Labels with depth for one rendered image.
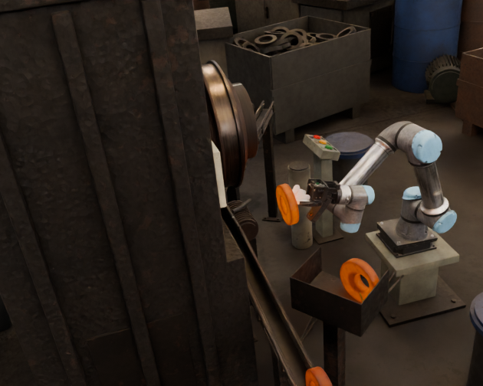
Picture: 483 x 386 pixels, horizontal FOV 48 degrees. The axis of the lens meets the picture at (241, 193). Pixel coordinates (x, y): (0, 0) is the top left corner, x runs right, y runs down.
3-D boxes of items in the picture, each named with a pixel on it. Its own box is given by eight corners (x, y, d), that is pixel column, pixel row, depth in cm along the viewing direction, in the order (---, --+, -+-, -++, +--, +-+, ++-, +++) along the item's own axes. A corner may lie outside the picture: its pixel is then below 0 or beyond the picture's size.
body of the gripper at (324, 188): (306, 178, 205) (334, 178, 209) (301, 198, 208) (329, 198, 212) (314, 187, 198) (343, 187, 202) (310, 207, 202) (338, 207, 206)
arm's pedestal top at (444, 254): (422, 226, 279) (423, 220, 277) (458, 262, 252) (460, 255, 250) (365, 240, 274) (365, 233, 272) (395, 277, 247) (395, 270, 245)
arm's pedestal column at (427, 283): (422, 260, 296) (425, 220, 283) (465, 308, 262) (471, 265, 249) (353, 276, 289) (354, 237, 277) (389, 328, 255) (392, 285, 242)
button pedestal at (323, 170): (320, 247, 315) (318, 152, 284) (303, 226, 335) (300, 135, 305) (345, 240, 319) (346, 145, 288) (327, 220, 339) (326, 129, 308)
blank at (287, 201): (287, 231, 207) (295, 229, 207) (294, 216, 192) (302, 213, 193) (273, 195, 212) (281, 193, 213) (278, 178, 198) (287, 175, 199)
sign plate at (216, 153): (220, 208, 159) (212, 153, 150) (198, 171, 181) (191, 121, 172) (228, 206, 159) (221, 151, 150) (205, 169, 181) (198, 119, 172)
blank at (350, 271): (365, 262, 176) (372, 258, 178) (333, 260, 189) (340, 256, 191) (380, 305, 178) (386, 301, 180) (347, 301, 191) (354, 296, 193)
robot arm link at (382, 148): (391, 108, 224) (312, 197, 226) (409, 116, 215) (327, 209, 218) (403, 124, 231) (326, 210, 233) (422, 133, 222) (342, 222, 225)
